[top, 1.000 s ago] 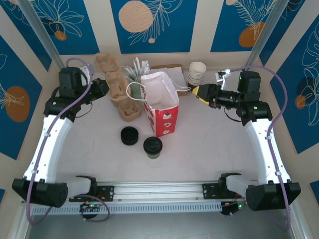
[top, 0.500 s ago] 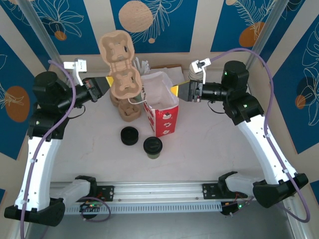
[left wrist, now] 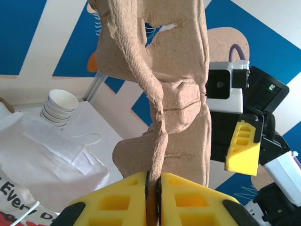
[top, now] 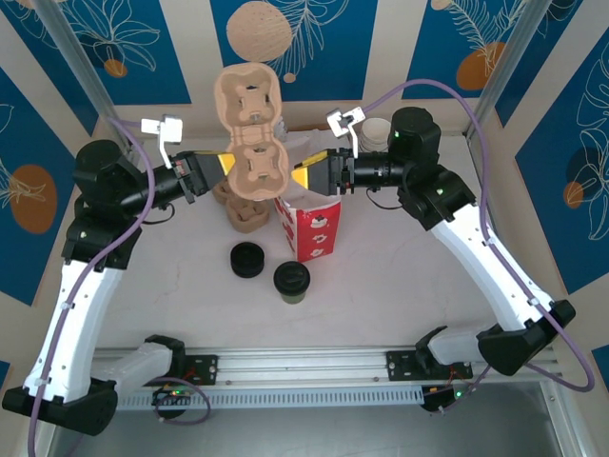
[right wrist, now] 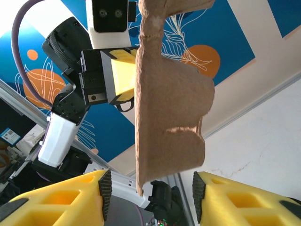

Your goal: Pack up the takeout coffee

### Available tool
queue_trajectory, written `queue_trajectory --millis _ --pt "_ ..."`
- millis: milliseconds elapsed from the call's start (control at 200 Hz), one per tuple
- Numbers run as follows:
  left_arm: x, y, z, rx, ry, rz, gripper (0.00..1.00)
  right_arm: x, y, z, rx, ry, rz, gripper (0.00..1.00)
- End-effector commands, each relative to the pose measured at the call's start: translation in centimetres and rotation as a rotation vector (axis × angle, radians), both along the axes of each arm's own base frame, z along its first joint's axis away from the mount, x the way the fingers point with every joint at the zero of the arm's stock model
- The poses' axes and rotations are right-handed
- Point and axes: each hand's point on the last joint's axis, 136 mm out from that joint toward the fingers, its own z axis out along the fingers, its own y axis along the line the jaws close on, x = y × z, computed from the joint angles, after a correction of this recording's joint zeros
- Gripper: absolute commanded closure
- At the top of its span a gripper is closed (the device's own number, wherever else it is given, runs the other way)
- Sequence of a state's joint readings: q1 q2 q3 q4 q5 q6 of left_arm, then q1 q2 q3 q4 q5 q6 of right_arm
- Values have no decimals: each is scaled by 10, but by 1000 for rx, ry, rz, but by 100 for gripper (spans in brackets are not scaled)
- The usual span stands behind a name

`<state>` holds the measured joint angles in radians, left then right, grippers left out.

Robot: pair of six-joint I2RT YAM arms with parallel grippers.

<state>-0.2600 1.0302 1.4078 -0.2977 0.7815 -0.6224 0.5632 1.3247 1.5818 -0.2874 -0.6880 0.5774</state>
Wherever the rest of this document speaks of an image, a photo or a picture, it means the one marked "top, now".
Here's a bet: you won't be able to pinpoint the brown pulp cup carrier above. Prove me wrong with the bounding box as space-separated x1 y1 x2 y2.
212 60 292 201

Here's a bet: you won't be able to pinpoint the red printed paper bag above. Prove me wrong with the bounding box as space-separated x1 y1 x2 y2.
273 183 343 264

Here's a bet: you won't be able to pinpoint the black plastic cup lid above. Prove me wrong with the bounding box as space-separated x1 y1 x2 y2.
273 260 312 295

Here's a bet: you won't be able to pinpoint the white paper napkins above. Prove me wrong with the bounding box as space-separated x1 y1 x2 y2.
284 132 334 166

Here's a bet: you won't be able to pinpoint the stack of white paper cups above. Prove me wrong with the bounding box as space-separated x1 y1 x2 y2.
361 117 392 156

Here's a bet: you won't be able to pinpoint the stack of brown cup carriers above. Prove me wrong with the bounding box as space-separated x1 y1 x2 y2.
212 183 270 234

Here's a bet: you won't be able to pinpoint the stack of black cup lids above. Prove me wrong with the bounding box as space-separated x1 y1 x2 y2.
229 242 266 280

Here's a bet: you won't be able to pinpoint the left control circuit board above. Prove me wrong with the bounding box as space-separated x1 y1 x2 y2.
151 387 191 408

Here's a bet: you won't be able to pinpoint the control circuit board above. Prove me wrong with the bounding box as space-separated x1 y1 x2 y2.
421 386 470 414
151 387 191 408

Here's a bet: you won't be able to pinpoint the right control circuit board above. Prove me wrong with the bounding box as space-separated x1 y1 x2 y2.
421 386 470 414

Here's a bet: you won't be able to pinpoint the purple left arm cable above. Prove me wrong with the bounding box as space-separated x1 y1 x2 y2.
26 116 211 457

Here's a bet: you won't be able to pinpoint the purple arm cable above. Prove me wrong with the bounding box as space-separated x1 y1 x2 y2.
359 78 597 415
26 116 211 457

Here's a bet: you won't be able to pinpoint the aluminium right side rail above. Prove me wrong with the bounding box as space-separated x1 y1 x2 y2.
465 134 491 201

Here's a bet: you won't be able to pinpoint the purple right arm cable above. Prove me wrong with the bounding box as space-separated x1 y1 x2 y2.
359 78 597 415

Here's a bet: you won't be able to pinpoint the aluminium right frame post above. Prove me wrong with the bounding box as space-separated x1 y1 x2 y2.
463 0 541 142

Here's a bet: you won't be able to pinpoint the aluminium frame post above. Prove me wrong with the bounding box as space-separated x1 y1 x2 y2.
33 0 126 144
463 0 541 142

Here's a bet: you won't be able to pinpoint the aluminium left frame post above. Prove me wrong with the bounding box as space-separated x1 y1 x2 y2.
33 0 126 144

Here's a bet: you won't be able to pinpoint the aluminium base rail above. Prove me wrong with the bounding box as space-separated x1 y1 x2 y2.
92 346 562 385

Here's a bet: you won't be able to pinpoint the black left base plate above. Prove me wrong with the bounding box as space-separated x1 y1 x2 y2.
183 354 220 386

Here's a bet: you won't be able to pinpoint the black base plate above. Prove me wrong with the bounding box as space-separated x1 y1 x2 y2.
183 354 220 386
385 349 472 382

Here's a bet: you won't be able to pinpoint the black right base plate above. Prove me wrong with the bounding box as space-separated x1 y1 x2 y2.
385 349 472 382

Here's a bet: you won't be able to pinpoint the slotted grey cable duct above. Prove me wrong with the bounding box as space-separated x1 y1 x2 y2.
113 385 427 411

